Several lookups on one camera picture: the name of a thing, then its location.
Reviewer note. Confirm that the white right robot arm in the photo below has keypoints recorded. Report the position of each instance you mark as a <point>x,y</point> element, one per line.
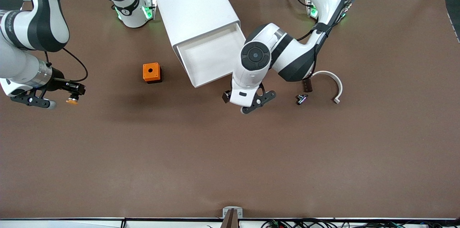
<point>36,23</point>

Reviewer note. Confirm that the brown terminal block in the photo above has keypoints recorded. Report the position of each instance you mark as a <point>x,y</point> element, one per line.
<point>308,86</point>

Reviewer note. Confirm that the silver key switch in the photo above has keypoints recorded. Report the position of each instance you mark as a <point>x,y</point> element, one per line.
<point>302,99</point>

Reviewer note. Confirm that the brown table mat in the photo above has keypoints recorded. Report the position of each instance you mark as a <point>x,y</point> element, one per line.
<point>230,149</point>

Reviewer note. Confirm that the metal bracket with post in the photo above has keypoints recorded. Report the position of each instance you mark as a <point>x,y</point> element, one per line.
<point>232,217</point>

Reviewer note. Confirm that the white curved plastic bracket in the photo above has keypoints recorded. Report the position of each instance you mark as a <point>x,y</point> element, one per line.
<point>340,86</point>

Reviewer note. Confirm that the orange push button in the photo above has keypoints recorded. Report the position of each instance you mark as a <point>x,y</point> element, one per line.
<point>73,101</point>

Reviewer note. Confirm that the orange box with hole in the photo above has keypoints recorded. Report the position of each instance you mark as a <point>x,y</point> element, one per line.
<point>151,71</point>

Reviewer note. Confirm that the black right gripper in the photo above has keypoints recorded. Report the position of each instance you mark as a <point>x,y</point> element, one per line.
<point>58,81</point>

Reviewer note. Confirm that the white plastic drawer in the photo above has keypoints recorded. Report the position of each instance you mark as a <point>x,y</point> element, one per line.
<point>208,59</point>

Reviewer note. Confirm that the white drawer cabinet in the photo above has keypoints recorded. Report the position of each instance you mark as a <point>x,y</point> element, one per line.
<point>194,5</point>

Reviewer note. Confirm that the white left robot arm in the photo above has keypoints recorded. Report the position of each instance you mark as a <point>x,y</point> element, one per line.
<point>294,55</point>

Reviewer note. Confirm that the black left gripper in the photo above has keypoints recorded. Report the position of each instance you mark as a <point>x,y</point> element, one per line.
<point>226,96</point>

